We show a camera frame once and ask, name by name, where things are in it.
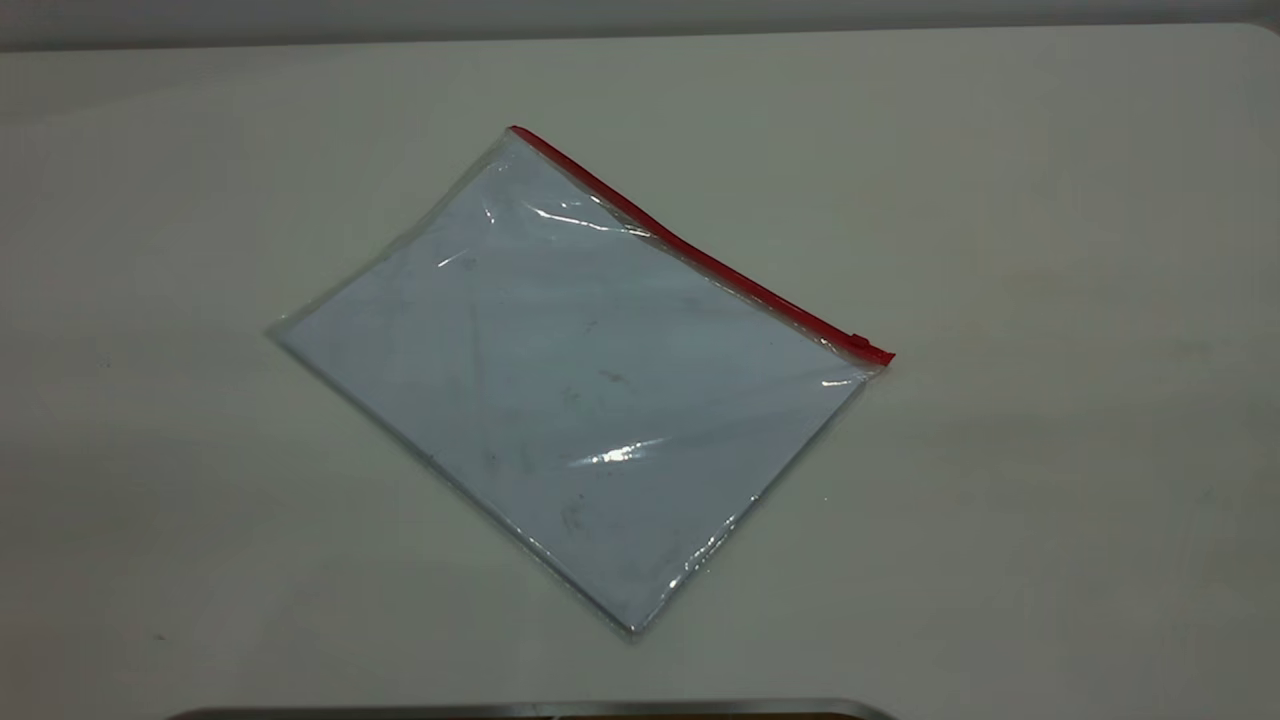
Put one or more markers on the grey metal edge strip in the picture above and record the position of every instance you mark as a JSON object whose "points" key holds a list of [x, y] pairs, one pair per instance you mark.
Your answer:
{"points": [[540, 711]]}

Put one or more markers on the red zipper slider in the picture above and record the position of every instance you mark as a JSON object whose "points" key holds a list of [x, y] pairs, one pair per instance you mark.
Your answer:
{"points": [[859, 342]]}

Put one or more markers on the white paper sheets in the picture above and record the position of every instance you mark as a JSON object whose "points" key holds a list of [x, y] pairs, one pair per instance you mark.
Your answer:
{"points": [[590, 420]]}

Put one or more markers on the clear plastic bag red zipper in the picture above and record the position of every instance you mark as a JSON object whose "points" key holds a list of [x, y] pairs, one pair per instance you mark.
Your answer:
{"points": [[590, 400]]}

